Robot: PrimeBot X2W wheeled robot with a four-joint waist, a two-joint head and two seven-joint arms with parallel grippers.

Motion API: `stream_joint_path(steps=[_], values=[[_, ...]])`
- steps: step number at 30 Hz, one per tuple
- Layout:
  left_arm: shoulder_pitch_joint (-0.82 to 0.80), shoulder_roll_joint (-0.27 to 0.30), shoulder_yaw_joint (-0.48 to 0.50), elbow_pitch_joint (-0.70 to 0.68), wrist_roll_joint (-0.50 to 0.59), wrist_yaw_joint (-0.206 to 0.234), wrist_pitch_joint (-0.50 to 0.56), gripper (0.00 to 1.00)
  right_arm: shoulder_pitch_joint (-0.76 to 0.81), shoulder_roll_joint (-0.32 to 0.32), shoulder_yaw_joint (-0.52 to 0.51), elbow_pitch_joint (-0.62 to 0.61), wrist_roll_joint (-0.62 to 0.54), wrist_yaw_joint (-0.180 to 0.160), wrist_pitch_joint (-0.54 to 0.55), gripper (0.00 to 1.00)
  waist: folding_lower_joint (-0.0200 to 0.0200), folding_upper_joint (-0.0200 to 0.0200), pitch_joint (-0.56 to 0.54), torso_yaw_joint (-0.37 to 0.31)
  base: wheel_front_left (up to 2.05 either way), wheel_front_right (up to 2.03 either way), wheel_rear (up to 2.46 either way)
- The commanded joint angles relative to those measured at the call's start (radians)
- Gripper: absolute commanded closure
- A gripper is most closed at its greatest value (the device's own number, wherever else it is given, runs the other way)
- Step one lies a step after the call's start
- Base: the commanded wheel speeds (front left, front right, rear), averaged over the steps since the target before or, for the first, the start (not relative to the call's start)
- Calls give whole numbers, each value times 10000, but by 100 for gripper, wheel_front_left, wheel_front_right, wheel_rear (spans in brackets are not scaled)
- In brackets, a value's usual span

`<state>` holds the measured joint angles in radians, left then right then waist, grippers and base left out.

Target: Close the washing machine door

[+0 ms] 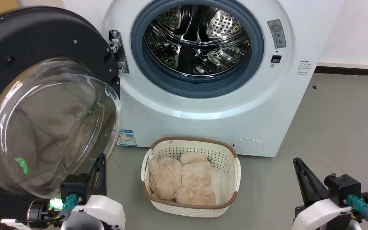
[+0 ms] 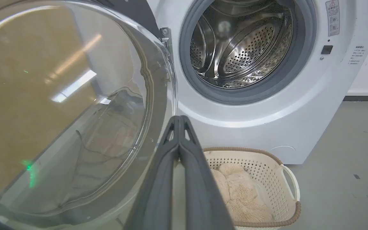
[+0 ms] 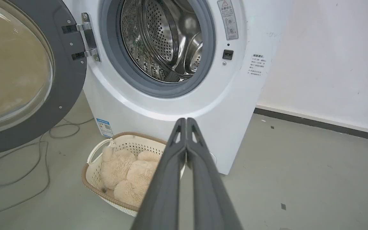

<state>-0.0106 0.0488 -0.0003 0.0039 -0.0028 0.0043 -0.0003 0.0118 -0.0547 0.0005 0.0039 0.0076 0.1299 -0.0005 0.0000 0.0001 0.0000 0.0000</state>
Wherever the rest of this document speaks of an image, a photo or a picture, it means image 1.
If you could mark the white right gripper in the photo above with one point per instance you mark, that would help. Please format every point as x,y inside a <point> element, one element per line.
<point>315,214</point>

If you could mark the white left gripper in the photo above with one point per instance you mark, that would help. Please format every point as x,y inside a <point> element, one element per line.
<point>104,214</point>

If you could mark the black washer door glass bowl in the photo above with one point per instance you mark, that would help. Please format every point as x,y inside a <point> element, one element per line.
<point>27,32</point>

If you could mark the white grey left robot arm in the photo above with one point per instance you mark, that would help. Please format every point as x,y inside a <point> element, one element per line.
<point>37,209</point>

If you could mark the white front-load washing machine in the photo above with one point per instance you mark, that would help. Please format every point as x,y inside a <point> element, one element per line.
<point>203,127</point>

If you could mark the metal washer door hinge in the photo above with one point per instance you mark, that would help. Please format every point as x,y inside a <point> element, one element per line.
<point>122,54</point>

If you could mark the blue QR code label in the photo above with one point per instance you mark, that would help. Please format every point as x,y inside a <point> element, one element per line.
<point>127,138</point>

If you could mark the beige fluffy plush toy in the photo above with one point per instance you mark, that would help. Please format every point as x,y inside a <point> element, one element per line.
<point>171,179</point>

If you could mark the white plastic laundry basket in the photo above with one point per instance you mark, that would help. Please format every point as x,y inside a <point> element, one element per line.
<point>203,148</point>

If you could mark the grey warning sticker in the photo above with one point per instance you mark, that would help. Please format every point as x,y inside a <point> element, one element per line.
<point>276,33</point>

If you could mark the steel perforated washer drum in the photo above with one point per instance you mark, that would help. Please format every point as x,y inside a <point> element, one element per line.
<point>196,41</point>

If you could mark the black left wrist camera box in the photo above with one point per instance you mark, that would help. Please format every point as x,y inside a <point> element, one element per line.
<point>75,188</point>

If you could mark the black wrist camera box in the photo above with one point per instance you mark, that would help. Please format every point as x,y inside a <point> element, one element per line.
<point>343,190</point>
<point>75,188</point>

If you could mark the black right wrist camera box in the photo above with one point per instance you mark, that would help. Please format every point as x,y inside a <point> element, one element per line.
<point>343,190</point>

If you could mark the dark wall baseboard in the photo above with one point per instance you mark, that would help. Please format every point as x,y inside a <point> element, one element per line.
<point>350,70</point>

